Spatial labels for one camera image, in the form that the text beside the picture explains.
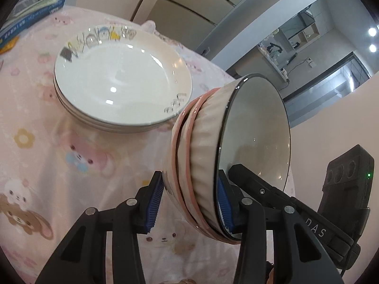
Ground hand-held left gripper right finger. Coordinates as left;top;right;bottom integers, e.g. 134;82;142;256
217;169;345;284

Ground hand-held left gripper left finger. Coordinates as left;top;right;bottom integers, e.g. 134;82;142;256
35;170;165;284

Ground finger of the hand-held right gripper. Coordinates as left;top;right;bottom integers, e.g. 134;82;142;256
229;164;305;211

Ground pink carrot print bowl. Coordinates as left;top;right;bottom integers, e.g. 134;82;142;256
175;90;237;241
162;93;237;245

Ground white ribbed bowl black rim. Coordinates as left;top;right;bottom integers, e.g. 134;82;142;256
189;73;292;241

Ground white plate cartoon print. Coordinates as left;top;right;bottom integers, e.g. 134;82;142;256
54;24;193;126
56;86;178;134

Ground white plate black lettering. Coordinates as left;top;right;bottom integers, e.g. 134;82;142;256
54;75;184;131

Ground pink cartoon print tablecloth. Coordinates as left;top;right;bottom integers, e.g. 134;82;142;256
0;4;297;284

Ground black framed sliding door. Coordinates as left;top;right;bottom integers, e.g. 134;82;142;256
281;52;370;128

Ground beige vanity cabinet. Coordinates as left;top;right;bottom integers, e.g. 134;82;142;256
226;44;291;83

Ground black faucet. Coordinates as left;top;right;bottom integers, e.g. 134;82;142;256
266;43;282;57

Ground beige three door refrigerator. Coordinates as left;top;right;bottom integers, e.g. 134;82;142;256
130;0;268;40

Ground blue book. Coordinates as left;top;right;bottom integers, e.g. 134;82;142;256
0;4;66;46

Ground teal book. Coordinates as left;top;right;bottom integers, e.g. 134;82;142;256
0;0;66;27

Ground white grey booklet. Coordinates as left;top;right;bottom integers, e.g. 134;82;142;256
6;0;64;17

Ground mirror wall cabinet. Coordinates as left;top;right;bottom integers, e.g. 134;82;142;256
280;6;320;45

